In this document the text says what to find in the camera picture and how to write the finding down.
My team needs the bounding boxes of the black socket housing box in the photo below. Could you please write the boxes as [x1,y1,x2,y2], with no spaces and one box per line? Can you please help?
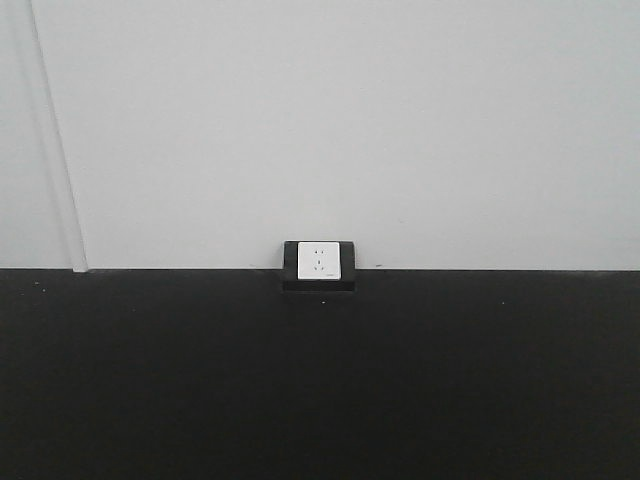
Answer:
[282,241,356,293]

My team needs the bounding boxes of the white wall power socket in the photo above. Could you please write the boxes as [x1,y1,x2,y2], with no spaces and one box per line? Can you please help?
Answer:
[297,242,341,280]

